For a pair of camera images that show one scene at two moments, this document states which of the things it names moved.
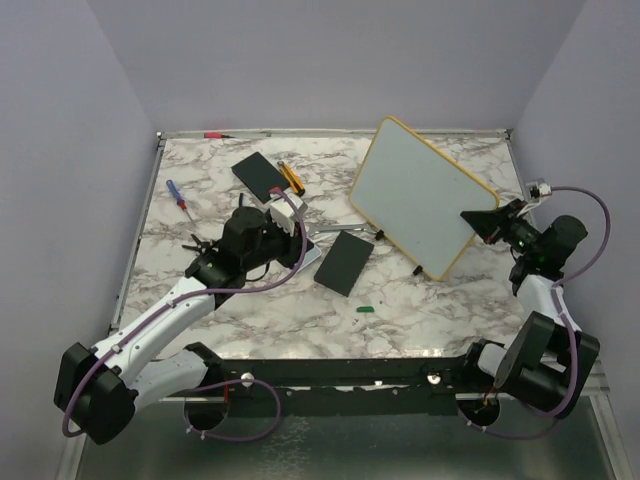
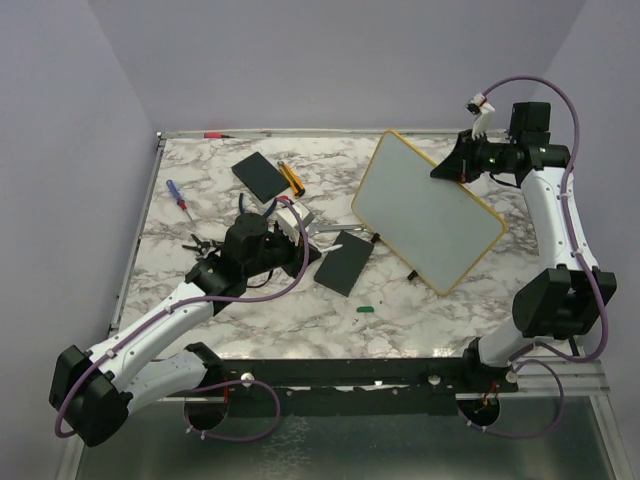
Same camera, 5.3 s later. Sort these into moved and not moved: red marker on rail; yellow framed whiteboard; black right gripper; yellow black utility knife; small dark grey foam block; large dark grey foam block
Moved: black right gripper; yellow framed whiteboard
Not moved: small dark grey foam block; large dark grey foam block; yellow black utility knife; red marker on rail
